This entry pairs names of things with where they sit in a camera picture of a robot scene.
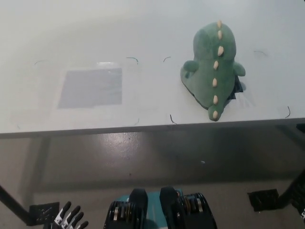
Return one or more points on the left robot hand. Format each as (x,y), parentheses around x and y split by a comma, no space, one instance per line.
(70,214)

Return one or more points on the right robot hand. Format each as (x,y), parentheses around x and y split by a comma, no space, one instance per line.
(300,198)

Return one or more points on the green plush dinosaur toy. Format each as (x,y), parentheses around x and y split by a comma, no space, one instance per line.
(207,78)

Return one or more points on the grey tape patch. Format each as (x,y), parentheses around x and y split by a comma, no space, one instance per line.
(91,88)

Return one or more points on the robot torso black and teal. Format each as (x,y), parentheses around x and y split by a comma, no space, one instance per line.
(164,210)

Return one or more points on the black table leg bar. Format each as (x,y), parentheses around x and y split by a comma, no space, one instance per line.
(13,204)
(289,187)

